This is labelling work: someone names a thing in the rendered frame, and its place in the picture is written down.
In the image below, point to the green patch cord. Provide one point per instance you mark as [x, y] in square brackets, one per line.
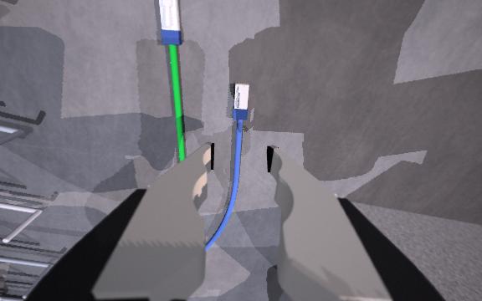
[177, 99]

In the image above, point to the blue network cable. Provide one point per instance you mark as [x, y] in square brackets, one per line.
[235, 182]

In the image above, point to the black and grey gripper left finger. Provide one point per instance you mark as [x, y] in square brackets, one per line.
[152, 247]

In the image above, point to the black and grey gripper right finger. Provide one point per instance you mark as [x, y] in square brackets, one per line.
[329, 251]

